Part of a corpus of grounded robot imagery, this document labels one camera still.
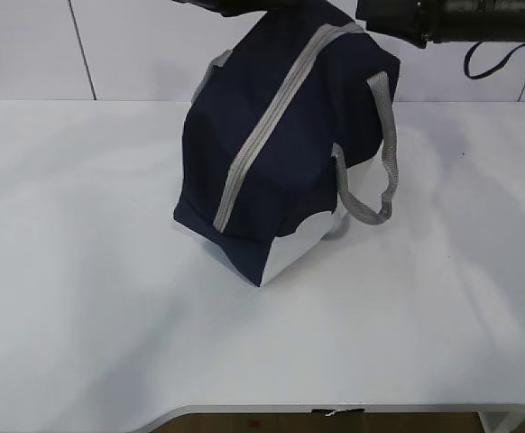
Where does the navy blue lunch bag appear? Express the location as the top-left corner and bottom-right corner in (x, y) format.
(174, 1), (400, 286)

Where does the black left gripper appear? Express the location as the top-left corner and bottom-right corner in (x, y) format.
(176, 0), (326, 17)

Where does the black tape on table edge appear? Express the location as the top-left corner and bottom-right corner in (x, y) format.
(311, 409), (364, 419)

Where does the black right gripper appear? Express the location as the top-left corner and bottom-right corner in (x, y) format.
(355, 0), (525, 49)

